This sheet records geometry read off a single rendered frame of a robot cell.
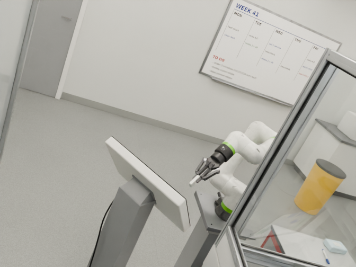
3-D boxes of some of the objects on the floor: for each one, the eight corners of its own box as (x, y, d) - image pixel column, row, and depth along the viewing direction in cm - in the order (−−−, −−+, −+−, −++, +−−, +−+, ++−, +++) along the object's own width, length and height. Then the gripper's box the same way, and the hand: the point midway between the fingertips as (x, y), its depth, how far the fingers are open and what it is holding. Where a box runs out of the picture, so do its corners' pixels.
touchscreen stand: (96, 278, 251) (147, 158, 213) (139, 329, 230) (204, 206, 192) (30, 313, 211) (78, 174, 173) (74, 379, 190) (140, 236, 152)
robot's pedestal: (158, 275, 276) (197, 198, 247) (193, 281, 286) (235, 207, 257) (163, 310, 250) (208, 229, 221) (202, 314, 260) (250, 237, 231)
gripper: (211, 145, 198) (180, 174, 189) (229, 159, 192) (198, 189, 183) (211, 153, 204) (181, 181, 195) (229, 167, 198) (199, 196, 189)
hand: (194, 180), depth 190 cm, fingers closed
